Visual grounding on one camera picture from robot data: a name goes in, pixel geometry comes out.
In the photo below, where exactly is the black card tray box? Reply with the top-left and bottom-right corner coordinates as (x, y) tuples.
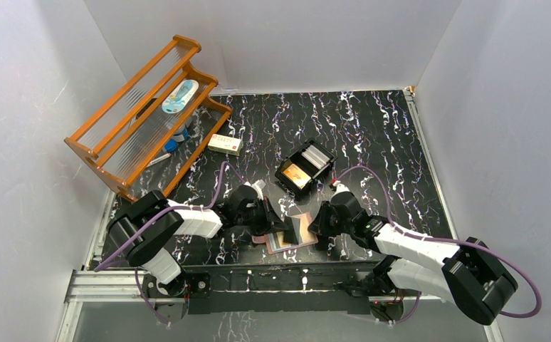
(275, 139), (337, 198)

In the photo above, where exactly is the white pen under shelf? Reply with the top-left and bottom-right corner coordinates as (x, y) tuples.
(147, 153), (172, 167)

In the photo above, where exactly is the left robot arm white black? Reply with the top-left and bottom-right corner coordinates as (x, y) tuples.
(107, 184), (293, 296)

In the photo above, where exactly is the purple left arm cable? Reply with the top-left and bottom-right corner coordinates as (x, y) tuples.
(94, 161), (248, 326)

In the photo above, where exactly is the white blue tube package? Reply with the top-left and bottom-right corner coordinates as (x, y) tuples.
(161, 79), (199, 114)

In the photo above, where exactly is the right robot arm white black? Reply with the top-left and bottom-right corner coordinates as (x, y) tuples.
(309, 191), (518, 325)

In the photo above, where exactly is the white red small box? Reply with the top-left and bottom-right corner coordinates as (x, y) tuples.
(207, 134), (243, 156)

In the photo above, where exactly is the gold card in tray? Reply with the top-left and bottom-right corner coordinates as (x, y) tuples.
(282, 163), (312, 190)

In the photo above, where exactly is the orange wooden shelf rack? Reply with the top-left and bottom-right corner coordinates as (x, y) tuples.
(64, 35), (232, 202)

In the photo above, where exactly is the grey white card stack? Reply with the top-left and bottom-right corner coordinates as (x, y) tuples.
(301, 145), (330, 170)

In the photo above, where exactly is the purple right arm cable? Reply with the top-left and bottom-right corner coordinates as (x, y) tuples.
(334, 165), (543, 326)

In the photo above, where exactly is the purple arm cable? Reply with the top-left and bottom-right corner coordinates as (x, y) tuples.
(94, 161), (248, 326)
(334, 165), (543, 326)

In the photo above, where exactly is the blue cap bottle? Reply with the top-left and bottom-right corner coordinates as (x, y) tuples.
(162, 125), (189, 153)

